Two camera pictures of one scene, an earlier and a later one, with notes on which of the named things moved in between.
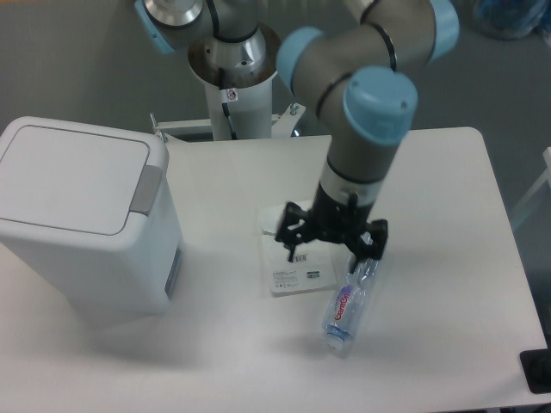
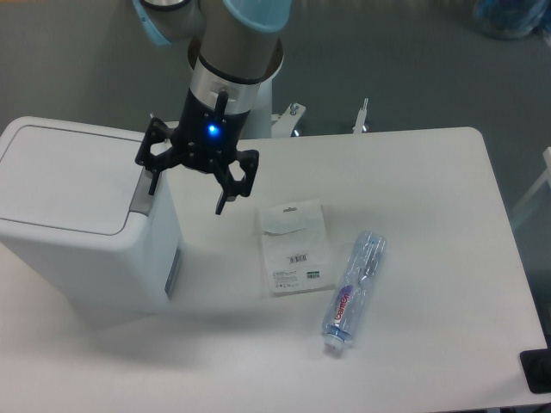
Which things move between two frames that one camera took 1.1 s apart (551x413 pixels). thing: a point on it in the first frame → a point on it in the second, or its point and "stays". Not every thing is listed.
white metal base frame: x=283 y=123 stays
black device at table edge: x=536 y=368 stays
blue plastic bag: x=512 y=19 stays
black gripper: x=333 y=219 → x=206 y=136
